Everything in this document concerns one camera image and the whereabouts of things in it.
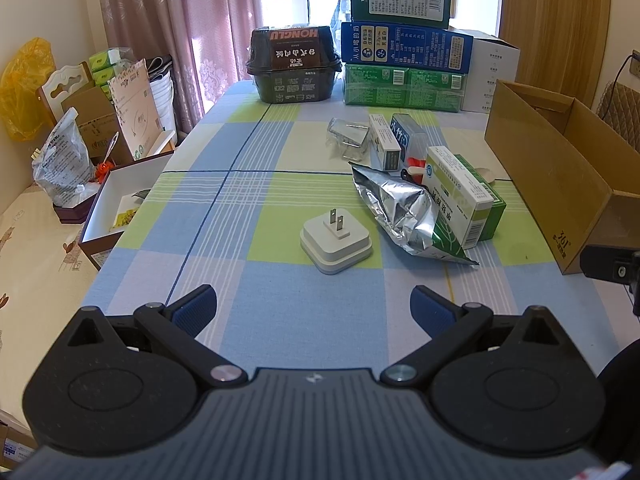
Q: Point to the white chair back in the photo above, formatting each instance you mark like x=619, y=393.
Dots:
x=65, y=77

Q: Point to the dark maroon box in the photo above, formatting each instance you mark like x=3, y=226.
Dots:
x=72, y=214

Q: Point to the clear printed plastic bag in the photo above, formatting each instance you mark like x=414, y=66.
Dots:
x=62, y=160

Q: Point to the green tissue packet pile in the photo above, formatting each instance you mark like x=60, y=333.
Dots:
x=107, y=67

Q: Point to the white plastic buckets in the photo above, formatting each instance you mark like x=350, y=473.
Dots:
x=162, y=100

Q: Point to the wall socket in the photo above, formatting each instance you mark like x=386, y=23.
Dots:
x=636, y=64

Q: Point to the white green medicine box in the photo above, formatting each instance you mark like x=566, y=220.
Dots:
x=460, y=190

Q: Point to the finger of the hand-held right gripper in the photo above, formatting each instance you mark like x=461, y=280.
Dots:
x=607, y=264

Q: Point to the white plug adapter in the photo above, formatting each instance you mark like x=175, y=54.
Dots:
x=336, y=245

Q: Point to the yellow plastic bag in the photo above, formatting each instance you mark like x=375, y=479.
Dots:
x=22, y=90

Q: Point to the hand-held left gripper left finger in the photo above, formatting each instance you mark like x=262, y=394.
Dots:
x=195, y=305

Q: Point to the white open gift box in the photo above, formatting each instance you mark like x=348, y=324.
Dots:
x=107, y=220

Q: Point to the open printed cardboard carton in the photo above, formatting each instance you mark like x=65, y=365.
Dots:
x=135, y=110

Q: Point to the wooden door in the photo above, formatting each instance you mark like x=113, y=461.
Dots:
x=555, y=20

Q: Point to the green wrapped packet bundle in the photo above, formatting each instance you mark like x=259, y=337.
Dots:
x=400, y=87

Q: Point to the blue milk carton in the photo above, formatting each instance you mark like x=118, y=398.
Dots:
x=405, y=47

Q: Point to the pink curtain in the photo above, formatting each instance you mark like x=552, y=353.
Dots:
x=190, y=20

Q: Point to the black instant meal box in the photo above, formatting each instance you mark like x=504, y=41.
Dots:
x=295, y=65

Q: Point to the brown cardboard box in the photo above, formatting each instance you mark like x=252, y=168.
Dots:
x=555, y=170

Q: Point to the brown quilted chair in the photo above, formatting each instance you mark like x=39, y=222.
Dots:
x=622, y=110

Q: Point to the small white medicine box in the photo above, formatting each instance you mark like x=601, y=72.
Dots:
x=384, y=142

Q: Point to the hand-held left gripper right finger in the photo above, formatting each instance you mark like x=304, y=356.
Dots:
x=430, y=306

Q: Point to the blue clear toothpick box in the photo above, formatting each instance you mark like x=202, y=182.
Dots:
x=407, y=135

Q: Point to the beige printed bedsheet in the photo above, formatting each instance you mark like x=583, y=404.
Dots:
x=35, y=310

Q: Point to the red candy packet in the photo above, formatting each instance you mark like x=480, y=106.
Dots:
x=414, y=161

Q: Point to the white appliance box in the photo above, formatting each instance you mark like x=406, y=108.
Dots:
x=492, y=70

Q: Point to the checked tablecloth desktop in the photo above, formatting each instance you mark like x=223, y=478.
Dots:
x=240, y=210

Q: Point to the silver foil bag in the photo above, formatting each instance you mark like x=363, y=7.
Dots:
x=400, y=210

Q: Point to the person's dark clothing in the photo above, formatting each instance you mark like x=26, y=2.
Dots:
x=622, y=400

